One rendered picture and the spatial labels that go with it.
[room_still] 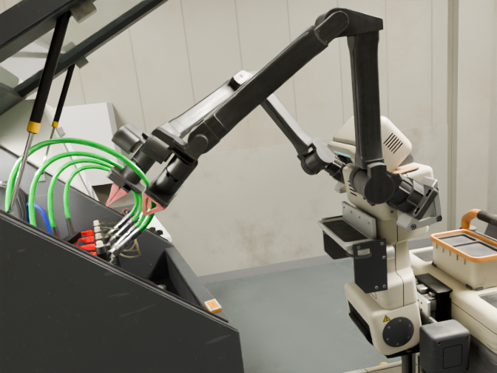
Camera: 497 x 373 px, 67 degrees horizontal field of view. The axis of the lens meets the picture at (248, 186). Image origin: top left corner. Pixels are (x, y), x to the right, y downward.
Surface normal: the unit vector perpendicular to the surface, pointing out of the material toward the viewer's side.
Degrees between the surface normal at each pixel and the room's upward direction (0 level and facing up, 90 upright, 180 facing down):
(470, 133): 90
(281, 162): 90
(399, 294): 90
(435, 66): 90
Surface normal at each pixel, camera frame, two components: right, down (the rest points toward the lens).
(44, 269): 0.41, 0.15
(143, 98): 0.15, 0.20
